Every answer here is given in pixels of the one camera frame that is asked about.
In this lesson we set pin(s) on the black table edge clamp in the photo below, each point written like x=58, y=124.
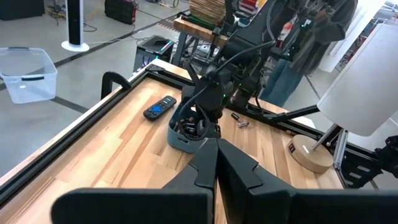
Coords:
x=115, y=81

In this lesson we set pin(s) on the black computer with lights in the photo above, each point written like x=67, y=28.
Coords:
x=152, y=49

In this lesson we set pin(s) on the wooden workbench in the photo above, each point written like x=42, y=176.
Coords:
x=199, y=31

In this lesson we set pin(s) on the white lamp shade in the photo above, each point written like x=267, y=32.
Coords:
x=367, y=87

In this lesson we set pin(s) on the black floor box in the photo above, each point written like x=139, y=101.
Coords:
x=21, y=7

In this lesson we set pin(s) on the clear plastic storage bin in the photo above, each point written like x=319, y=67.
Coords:
x=28, y=87

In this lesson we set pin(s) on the stacked wooden boards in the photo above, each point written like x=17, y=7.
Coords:
x=206, y=11

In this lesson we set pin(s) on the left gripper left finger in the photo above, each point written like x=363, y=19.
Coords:
x=192, y=199

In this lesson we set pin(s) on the black aluminium table frame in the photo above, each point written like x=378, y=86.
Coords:
x=77, y=132

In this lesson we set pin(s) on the black remote control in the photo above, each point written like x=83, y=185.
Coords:
x=160, y=107

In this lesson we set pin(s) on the silver frame bracket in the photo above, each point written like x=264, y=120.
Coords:
x=341, y=149

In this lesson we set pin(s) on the person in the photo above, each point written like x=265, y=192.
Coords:
x=329, y=28

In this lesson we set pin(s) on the white tower fan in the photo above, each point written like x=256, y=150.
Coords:
x=74, y=25

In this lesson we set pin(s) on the black red tool case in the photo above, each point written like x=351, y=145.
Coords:
x=119, y=11

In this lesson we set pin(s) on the silver AA battery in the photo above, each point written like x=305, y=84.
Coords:
x=243, y=123
x=186, y=119
x=190, y=131

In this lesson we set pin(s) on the copper black AA battery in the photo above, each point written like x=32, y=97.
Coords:
x=188, y=126
x=235, y=116

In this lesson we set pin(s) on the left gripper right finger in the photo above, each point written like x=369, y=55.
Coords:
x=248, y=193

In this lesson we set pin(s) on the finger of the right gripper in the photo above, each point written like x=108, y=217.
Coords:
x=214, y=130

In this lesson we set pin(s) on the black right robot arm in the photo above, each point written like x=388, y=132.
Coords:
x=248, y=34

